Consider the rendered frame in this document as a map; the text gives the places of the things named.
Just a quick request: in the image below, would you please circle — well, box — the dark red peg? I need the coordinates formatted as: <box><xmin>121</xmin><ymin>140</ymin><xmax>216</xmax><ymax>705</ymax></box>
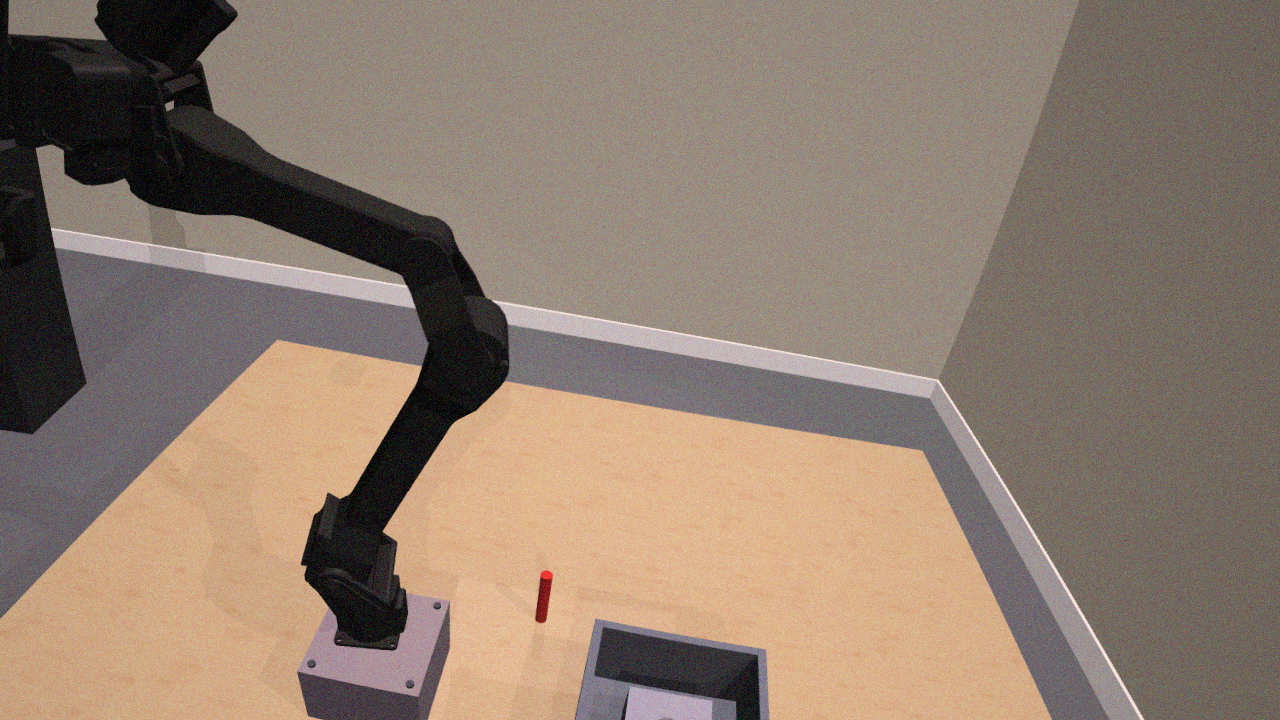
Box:
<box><xmin>535</xmin><ymin>571</ymin><xmax>553</xmax><ymax>623</ymax></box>

